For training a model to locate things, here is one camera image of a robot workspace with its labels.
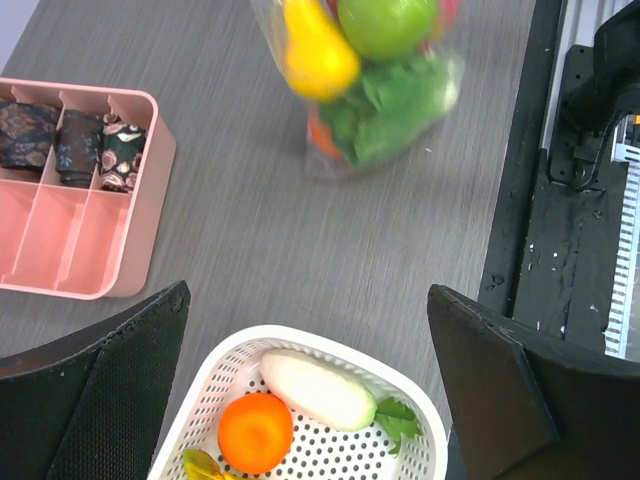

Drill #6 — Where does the pink divided organizer tray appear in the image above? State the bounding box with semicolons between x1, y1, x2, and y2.
1;78;176;300

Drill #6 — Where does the red toy apple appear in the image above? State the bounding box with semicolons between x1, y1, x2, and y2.
418;0;460;52

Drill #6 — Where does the green toy apple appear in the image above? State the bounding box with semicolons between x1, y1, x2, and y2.
337;0;440;61

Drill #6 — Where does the small orange toy fruit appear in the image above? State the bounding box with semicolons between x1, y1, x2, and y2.
217;392;293;475

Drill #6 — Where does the yellow toy banana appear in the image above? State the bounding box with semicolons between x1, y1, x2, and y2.
182;449;267;479

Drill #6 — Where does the black pink dotted sock roll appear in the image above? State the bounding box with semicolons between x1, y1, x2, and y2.
99;114;147;193

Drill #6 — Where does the black brown sock roll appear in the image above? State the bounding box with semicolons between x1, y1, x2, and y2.
55;109;103;189

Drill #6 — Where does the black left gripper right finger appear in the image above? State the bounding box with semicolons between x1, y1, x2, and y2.
427;285;639;479

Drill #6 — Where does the white perforated plastic basket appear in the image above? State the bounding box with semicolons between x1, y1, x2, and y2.
149;325;448;479

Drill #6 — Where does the clear zip top bag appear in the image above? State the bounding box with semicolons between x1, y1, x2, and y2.
251;1;464;179

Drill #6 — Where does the perforated metal cable tray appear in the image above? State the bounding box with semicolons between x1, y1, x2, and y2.
604;115;639;363

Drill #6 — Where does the white toy radish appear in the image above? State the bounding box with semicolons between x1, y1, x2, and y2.
259;349;423;455

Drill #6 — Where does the green toy lettuce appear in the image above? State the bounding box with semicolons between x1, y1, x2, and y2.
319;53;463;169

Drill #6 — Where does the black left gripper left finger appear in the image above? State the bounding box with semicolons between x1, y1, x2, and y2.
1;281;191;479

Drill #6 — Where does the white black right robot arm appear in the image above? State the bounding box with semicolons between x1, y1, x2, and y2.
563;0;639;133

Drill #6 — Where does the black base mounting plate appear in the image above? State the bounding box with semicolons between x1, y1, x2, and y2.
478;1;628;355

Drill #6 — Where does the dark brown sock roll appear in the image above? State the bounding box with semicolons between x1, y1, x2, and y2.
0;100;61;172

